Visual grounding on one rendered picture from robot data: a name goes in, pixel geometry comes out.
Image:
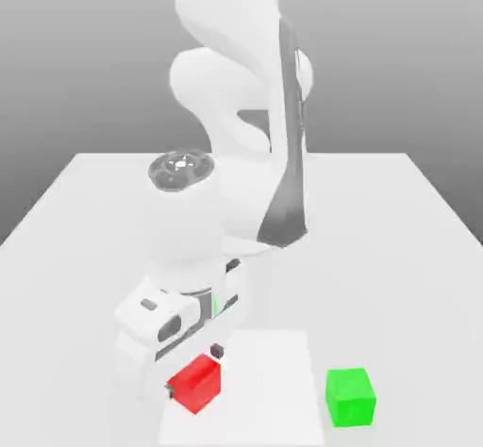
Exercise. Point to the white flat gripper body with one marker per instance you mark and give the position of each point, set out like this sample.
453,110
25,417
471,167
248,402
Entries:
181,352

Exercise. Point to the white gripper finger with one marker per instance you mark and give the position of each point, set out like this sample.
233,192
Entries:
169,390
217,350

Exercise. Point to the small red cube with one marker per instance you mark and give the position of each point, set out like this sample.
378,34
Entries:
196,384

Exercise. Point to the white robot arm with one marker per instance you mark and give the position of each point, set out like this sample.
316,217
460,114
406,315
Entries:
226,77

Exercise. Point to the small green cube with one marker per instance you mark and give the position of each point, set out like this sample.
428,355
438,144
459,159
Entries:
351,398

